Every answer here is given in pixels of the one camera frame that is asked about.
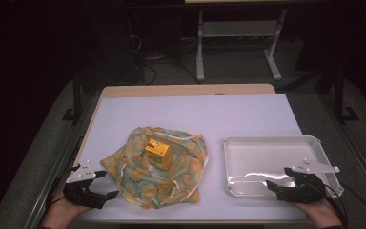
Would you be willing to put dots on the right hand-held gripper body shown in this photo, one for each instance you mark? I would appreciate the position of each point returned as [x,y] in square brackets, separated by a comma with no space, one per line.
[305,187]

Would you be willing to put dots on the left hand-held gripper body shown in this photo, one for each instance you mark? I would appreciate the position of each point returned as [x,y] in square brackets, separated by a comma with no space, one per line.
[81,192]

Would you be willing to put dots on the green orange patterned cloth bag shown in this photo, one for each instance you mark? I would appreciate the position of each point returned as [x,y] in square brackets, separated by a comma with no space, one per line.
[133,173]

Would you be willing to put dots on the white plastic tray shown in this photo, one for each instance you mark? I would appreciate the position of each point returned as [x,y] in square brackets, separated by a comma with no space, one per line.
[260,156]

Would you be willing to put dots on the yellow box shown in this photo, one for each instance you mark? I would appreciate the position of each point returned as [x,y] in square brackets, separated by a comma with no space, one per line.
[158,152]

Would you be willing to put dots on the person's left hand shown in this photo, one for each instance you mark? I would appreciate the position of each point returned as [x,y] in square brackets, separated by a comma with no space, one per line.
[62,214]

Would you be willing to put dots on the person's right hand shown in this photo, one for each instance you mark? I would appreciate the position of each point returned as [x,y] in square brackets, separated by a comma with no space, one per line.
[322,213]

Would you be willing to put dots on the black metal stand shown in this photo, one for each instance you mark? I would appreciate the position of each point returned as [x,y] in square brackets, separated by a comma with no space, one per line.
[340,98]
[76,101]

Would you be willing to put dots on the white table mat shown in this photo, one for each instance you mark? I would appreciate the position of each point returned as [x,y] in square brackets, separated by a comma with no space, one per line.
[203,117]

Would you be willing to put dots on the white metal table frame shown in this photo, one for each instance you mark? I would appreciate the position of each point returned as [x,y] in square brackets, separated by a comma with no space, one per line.
[200,57]

